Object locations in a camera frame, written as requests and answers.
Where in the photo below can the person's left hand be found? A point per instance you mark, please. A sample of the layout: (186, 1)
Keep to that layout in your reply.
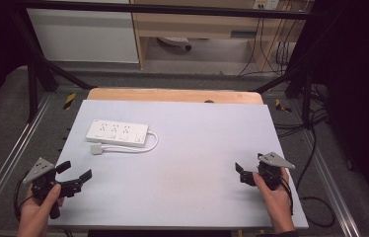
(36, 214)

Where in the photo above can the chair base with wheel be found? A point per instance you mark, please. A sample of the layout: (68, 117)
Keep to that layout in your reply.
(172, 40)

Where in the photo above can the black horizontal frame bar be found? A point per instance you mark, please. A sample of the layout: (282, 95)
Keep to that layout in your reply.
(172, 9)

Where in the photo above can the white power strip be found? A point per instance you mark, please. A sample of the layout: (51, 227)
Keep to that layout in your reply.
(117, 133)

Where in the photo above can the aluminium floor rail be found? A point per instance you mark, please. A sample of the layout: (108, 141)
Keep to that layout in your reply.
(336, 200)
(11, 155)

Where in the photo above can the wooden desk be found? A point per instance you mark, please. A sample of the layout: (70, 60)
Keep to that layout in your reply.
(199, 29)

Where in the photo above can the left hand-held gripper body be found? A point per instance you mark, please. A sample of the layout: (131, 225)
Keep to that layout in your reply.
(41, 179)

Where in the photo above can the white plug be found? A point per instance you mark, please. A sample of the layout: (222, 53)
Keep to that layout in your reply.
(96, 148)

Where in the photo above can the yellow black tape marker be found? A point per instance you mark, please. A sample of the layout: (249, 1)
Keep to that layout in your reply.
(281, 106)
(69, 100)

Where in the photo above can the white wall socket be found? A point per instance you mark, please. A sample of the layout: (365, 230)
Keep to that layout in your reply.
(266, 4)

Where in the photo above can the white cabinet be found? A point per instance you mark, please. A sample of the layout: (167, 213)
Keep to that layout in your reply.
(84, 36)

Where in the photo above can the black metal stand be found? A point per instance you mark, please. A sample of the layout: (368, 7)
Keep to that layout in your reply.
(307, 98)
(33, 98)

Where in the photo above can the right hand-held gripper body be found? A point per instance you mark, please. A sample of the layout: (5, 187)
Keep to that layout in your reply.
(273, 171)

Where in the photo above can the person's right hand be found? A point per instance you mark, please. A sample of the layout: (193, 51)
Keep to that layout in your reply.
(274, 202)

